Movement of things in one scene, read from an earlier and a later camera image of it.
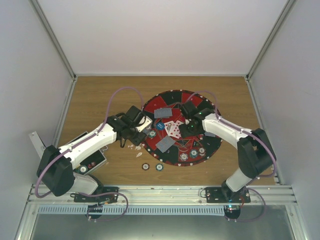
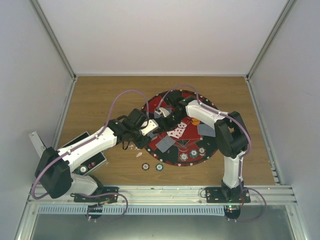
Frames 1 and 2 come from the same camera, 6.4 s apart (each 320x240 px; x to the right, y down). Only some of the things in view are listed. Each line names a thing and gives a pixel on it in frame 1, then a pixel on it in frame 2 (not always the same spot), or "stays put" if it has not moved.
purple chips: [183, 156] stays put
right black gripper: [184, 133] → [164, 126]
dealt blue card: [165, 143] stays put
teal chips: [193, 153] stays put
